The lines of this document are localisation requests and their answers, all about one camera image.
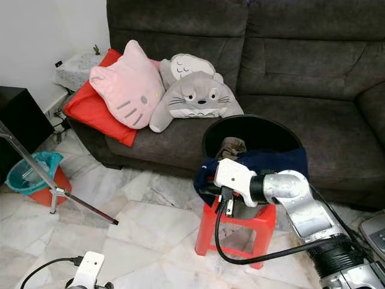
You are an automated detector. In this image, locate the brown garment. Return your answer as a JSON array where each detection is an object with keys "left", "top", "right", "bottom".
[{"left": 217, "top": 137, "right": 247, "bottom": 162}]

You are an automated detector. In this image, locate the red plastic stool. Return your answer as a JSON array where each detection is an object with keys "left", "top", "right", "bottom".
[{"left": 194, "top": 196, "right": 277, "bottom": 270}]

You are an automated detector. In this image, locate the round black laundry basket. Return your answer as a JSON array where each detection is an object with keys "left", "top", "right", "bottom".
[{"left": 202, "top": 114, "right": 303, "bottom": 214}]

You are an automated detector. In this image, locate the large grey Totoro plush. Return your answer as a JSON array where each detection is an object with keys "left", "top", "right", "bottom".
[{"left": 149, "top": 70, "right": 244, "bottom": 133}]

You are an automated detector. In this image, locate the small sleeping Totoro plush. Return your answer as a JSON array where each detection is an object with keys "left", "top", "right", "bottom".
[{"left": 159, "top": 53, "right": 217, "bottom": 88}]

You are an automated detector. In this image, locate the pink cat face cushion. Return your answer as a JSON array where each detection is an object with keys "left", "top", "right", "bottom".
[{"left": 89, "top": 40, "right": 166, "bottom": 130}]

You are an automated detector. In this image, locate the red cushion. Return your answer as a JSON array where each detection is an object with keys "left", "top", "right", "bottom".
[{"left": 63, "top": 48, "right": 145, "bottom": 147}]

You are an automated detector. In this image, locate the chrome clothes rack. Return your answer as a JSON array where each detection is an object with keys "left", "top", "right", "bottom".
[{"left": 0, "top": 123, "right": 120, "bottom": 225}]

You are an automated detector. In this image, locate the teal plastic bin liner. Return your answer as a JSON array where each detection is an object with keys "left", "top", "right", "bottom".
[{"left": 6, "top": 151, "right": 64, "bottom": 195}]

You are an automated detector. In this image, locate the dark grey fabric sofa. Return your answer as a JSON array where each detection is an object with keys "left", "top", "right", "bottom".
[{"left": 63, "top": 0, "right": 385, "bottom": 211}]

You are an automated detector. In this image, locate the black power strip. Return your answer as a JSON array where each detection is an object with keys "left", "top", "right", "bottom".
[{"left": 49, "top": 108, "right": 73, "bottom": 132}]

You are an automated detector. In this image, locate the red waste bin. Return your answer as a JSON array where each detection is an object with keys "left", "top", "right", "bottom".
[{"left": 30, "top": 166, "right": 73, "bottom": 207}]

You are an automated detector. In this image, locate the side table with lace cloth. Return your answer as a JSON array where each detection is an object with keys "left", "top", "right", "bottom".
[{"left": 54, "top": 45, "right": 106, "bottom": 92}]

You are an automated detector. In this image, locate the black TV cabinet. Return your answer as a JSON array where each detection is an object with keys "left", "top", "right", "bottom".
[{"left": 0, "top": 86, "right": 55, "bottom": 175}]

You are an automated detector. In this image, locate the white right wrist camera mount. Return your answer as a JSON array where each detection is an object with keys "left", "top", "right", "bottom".
[{"left": 215, "top": 158, "right": 256, "bottom": 208}]

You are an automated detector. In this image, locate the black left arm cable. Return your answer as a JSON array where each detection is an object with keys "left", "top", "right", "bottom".
[{"left": 20, "top": 256, "right": 84, "bottom": 289}]

